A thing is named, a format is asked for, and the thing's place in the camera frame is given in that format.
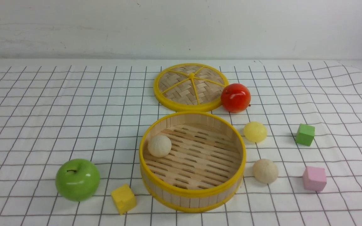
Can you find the white checkered tablecloth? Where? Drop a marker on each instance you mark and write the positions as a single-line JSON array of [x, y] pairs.
[[53, 112]]

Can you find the green cube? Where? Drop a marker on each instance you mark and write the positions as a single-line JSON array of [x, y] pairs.
[[305, 134]]

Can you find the green apple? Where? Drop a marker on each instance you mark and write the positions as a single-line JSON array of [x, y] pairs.
[[77, 180]]

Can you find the red tomato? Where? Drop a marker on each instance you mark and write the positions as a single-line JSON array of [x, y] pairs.
[[235, 97]]

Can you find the woven bamboo steamer lid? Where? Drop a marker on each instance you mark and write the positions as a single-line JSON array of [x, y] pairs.
[[190, 87]]

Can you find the yellow bun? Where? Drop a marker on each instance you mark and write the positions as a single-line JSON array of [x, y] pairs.
[[255, 132]]

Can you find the yellow cube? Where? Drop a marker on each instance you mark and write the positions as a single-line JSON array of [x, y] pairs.
[[123, 199]]

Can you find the bamboo steamer tray yellow rim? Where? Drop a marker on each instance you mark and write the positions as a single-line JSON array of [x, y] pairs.
[[205, 165]]

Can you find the pink cube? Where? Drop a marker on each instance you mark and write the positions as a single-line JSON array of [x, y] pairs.
[[314, 178]]

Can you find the white bun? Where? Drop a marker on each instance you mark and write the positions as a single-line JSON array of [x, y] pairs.
[[265, 171], [159, 146]]

